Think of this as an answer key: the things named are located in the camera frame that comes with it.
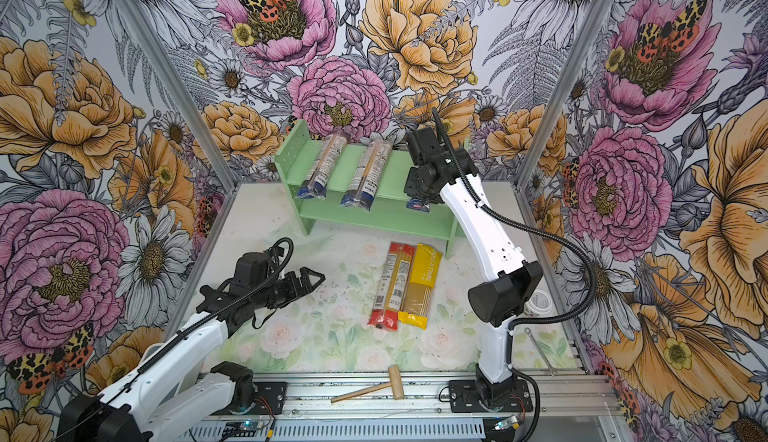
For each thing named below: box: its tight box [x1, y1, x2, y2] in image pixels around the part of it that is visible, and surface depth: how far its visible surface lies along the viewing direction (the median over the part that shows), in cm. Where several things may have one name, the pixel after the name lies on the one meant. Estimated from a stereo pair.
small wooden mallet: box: [330, 364, 405, 404], surface depth 77 cm
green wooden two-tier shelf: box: [275, 120, 457, 258], surface depth 86 cm
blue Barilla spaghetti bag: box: [405, 198, 432, 213], surface depth 76 cm
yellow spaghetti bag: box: [398, 243, 443, 330], surface depth 93 cm
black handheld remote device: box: [197, 285, 226, 305], surface depth 89 cm
